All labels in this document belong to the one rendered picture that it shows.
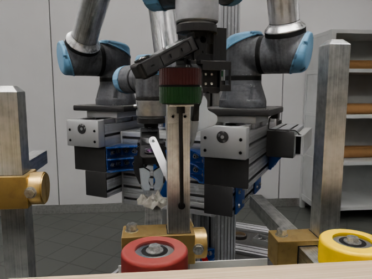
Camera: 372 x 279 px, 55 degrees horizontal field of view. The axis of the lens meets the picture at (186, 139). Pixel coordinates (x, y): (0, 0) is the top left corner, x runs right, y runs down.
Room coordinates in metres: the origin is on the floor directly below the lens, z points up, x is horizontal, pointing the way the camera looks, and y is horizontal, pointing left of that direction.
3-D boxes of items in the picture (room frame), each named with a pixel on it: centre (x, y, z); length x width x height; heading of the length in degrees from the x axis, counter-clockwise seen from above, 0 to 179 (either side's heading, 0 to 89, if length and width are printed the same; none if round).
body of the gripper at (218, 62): (0.65, -0.03, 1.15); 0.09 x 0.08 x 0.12; 116
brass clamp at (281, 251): (0.58, -0.21, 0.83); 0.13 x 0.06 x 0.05; 96
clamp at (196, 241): (0.55, 0.03, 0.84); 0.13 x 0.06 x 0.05; 96
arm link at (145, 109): (0.90, 0.09, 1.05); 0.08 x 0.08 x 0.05
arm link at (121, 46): (1.37, 0.27, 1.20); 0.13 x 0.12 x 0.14; 126
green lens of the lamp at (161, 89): (0.51, 0.01, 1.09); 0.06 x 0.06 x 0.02
